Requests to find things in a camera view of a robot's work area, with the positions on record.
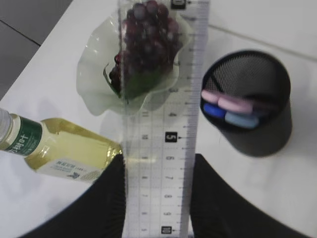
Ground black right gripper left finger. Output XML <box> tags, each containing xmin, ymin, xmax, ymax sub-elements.
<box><xmin>24</xmin><ymin>154</ymin><xmax>125</xmax><ymax>238</ymax></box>

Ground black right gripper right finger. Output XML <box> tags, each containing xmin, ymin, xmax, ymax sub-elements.
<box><xmin>190</xmin><ymin>154</ymin><xmax>304</xmax><ymax>238</ymax></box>

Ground yellow tea plastic bottle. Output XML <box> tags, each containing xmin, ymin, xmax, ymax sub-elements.
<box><xmin>0</xmin><ymin>109</ymin><xmax>122</xmax><ymax>183</ymax></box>

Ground blue handled scissors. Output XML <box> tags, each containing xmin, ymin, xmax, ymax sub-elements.
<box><xmin>203</xmin><ymin>103</ymin><xmax>269</xmax><ymax>129</ymax></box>

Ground pink purple small scissors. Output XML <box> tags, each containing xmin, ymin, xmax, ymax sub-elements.
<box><xmin>201</xmin><ymin>90</ymin><xmax>278</xmax><ymax>115</ymax></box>

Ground clear plastic ruler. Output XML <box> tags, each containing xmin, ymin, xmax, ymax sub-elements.
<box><xmin>118</xmin><ymin>0</ymin><xmax>210</xmax><ymax>238</ymax></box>

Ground purple grape bunch with leaf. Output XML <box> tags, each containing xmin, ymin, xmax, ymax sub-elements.
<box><xmin>104</xmin><ymin>0</ymin><xmax>183</xmax><ymax>99</ymax></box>

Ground black mesh pen holder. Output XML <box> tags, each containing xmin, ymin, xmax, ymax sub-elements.
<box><xmin>200</xmin><ymin>50</ymin><xmax>292</xmax><ymax>157</ymax></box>

